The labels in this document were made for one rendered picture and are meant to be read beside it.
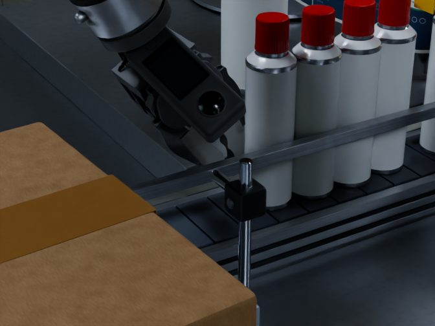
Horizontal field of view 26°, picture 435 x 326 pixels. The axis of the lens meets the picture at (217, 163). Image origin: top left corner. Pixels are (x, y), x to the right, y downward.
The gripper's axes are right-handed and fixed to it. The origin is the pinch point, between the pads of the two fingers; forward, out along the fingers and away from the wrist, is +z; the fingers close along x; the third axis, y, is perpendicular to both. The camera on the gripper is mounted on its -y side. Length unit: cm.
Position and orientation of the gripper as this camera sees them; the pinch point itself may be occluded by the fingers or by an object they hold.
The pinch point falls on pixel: (234, 167)
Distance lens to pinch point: 95.9
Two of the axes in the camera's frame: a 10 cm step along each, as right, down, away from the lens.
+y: -5.1, -4.0, 7.6
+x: -7.4, 6.5, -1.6
